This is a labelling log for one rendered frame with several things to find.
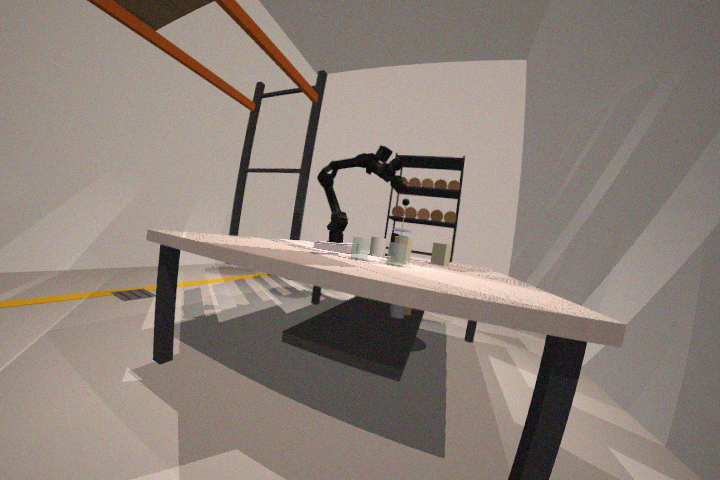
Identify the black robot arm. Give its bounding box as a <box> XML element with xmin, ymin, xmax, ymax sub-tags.
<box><xmin>318</xmin><ymin>146</ymin><xmax>403</xmax><ymax>243</ymax></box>

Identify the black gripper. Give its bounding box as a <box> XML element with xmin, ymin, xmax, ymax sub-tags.
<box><xmin>376</xmin><ymin>162</ymin><xmax>408</xmax><ymax>191</ymax></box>

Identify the glass coffee press with black knob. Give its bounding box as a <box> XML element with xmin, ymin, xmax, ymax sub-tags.
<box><xmin>390</xmin><ymin>198</ymin><xmax>411</xmax><ymax>264</ymax></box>

